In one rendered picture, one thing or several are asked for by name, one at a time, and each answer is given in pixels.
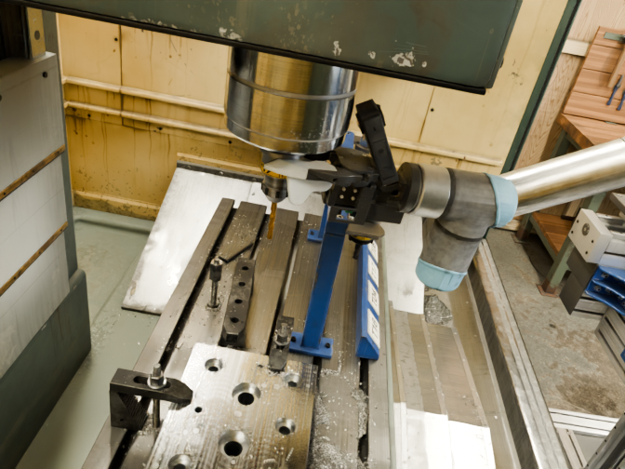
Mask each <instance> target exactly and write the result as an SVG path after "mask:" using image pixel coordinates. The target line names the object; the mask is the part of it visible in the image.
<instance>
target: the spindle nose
mask: <svg viewBox="0 0 625 469"><path fill-rule="evenodd" d="M360 74H361V72H357V71H353V70H348V69H343V68H339V67H334V66H328V65H324V64H319V63H314V62H309V61H305V60H295V59H290V58H286V57H281V56H276V55H271V54H266V53H261V52H257V51H252V50H247V49H241V48H237V47H228V59H227V71H226V83H225V95H224V107H223V109H224V113H225V115H224V123H225V126H226V127H227V128H228V129H229V130H230V131H231V132H232V134H233V135H234V136H236V137H237V138H238V139H240V140H242V141H245V142H247V143H249V144H251V145H254V146H256V147H259V148H262V149H265V150H269V151H273V152H277V153H283V154H322V153H327V152H330V151H332V150H334V149H336V148H338V147H340V146H341V144H342V143H343V142H344V141H345V137H346V132H347V131H348V130H349V126H350V123H351V118H352V110H353V106H354V101H355V97H356V92H357V87H358V83H359V79H360Z"/></svg>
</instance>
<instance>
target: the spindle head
mask: <svg viewBox="0 0 625 469"><path fill-rule="evenodd" d="M523 1H524V0H0V2H2V3H7V4H12V5H17V6H22V7H30V8H35V9H41V10H45V11H50V12H55V13H60V14H64V15H70V16H75V17H79V18H84V19H89V20H98V21H103V22H108V23H112V24H117V25H122V26H127V27H132V28H137V29H142V30H146V31H151V32H157V33H161V34H170V35H175V36H179V37H185V38H190V39H194V40H199V41H204V42H208V43H214V44H219V45H224V46H228V47H237V48H241V49H247V50H252V51H257V52H261V53H266V54H271V55H276V56H281V57H286V58H290V59H295V60H305V61H309V62H314V63H319V64H324V65H328V66H334V67H339V68H343V69H348V70H353V71H357V72H363V73H368V74H376V75H381V76H386V77H391V78H396V79H401V80H406V81H410V82H415V83H421V84H425V85H430V86H435V87H443V88H449V89H454V90H458V91H463V92H468V93H472V94H478V95H483V96H484V95H485V93H486V88H487V89H490V88H492V87H493V86H494V84H495V81H496V78H497V75H498V72H499V69H500V68H501V67H502V65H503V62H504V58H503V57H504V54H505V51H506V48H507V46H508V44H509V41H510V38H511V35H512V30H513V28H514V25H515V23H516V20H517V17H518V14H519V11H520V9H521V6H522V4H523Z"/></svg>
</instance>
